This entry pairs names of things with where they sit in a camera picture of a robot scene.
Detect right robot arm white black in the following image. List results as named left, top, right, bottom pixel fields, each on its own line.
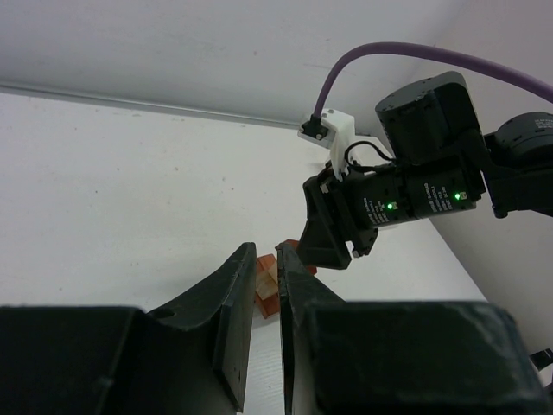
left=296, top=72, right=552, bottom=270

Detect light wood rectangular block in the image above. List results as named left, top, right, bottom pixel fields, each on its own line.
left=256, top=271, right=278, bottom=301

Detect red-brown rectangular block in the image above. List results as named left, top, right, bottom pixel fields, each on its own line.
left=255, top=254, right=280, bottom=319

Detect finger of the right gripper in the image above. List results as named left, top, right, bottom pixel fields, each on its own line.
left=296, top=217, right=351, bottom=270

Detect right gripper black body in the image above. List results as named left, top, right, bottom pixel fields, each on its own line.
left=303, top=166, right=378, bottom=258

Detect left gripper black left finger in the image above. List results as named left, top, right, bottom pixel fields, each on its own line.
left=1, top=242, right=257, bottom=414

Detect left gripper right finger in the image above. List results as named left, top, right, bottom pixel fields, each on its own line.
left=277, top=244, right=549, bottom=414

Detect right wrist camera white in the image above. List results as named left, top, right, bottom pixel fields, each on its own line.
left=298, top=108, right=355, bottom=182

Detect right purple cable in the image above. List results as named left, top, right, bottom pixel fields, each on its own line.
left=313, top=41, right=553, bottom=122

